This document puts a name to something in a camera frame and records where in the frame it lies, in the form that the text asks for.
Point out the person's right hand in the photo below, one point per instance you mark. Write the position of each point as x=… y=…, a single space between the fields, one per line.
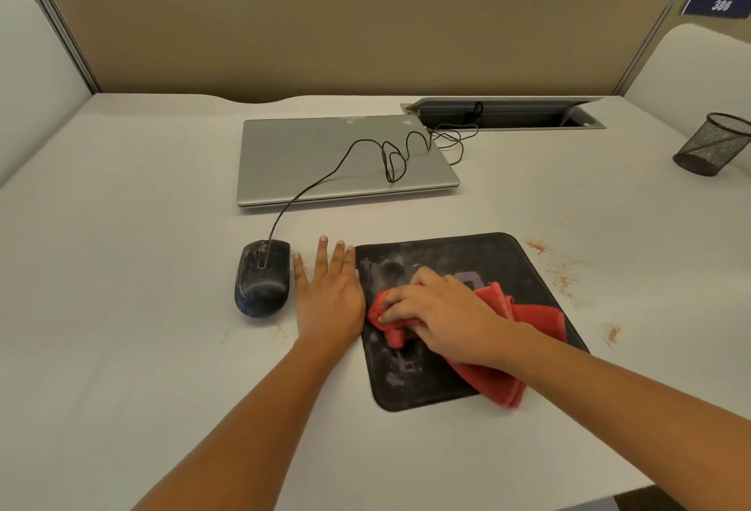
x=457 y=323

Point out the person's left hand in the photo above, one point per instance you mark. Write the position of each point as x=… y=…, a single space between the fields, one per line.
x=328 y=308

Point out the person's left middle finger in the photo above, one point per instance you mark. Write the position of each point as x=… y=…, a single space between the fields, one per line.
x=338 y=261

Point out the person's left little finger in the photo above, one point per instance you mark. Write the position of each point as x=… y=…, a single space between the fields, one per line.
x=300 y=273

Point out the person's right fingers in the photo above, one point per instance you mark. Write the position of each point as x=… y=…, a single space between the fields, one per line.
x=408 y=302

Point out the red cleaning cloth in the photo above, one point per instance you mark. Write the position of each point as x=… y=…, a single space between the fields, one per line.
x=534 y=320

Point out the person's left forearm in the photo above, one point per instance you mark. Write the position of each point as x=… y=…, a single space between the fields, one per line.
x=252 y=428

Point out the person's right forearm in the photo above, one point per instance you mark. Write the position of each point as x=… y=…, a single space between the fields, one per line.
x=633 y=411

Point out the black computer mouse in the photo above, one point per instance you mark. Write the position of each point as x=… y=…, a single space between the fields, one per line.
x=262 y=284

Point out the black mouse pad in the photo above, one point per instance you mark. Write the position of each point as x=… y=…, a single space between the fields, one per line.
x=469 y=255

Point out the silver closed laptop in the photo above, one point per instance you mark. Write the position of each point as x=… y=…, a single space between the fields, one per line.
x=317 y=158

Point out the beige desk partition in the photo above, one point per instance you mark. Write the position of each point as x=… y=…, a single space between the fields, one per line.
x=352 y=29

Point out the white side partition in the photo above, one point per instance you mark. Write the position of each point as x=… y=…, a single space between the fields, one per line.
x=35 y=70
x=698 y=76

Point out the black mesh pen holder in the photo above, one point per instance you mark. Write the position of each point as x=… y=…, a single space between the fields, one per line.
x=707 y=147

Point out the small blue number sign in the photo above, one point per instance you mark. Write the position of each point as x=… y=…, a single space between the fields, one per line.
x=719 y=4

